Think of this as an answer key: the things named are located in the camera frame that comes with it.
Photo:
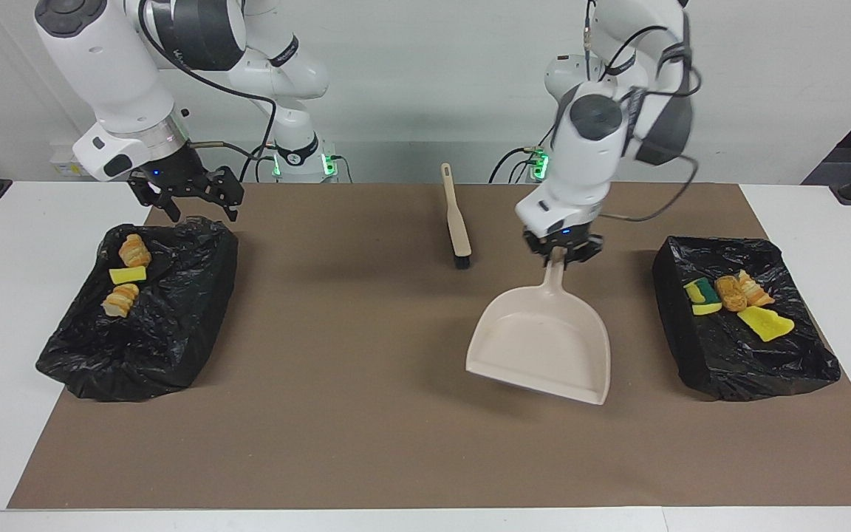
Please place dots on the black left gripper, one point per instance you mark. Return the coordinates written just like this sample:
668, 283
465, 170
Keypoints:
564, 238

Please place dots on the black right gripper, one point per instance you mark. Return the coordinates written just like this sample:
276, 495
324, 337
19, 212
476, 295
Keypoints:
171, 168

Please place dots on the pale flaky pastry piece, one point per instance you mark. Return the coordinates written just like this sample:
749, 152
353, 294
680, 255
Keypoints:
135, 251

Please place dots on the beige plastic dustpan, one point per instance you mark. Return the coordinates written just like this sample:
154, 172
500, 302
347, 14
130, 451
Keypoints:
544, 347

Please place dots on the beige hand brush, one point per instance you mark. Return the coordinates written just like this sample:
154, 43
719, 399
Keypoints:
457, 222

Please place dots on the golden croissant toy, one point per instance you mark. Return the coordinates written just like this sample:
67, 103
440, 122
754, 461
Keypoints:
756, 290
121, 301

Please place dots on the yellow sponge with green backing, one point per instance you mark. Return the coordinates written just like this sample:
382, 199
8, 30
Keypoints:
702, 297

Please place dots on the round brown bread roll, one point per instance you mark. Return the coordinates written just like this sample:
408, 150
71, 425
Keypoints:
730, 293

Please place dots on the notched yellow sponge piece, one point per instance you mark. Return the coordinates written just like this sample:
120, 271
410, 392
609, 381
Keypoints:
765, 324

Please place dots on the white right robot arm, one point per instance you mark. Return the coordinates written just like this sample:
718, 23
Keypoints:
108, 66

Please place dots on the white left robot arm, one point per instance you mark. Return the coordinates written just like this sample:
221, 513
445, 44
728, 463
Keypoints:
588, 148

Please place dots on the crumpled black bag bin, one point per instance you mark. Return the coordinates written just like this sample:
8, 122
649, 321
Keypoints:
167, 340

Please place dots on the boxy black bag bin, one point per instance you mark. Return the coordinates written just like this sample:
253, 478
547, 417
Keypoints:
743, 362

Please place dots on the brown table mat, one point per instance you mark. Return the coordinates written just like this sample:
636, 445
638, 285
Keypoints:
322, 458

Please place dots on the white wall box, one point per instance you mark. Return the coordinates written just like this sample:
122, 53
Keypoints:
63, 168

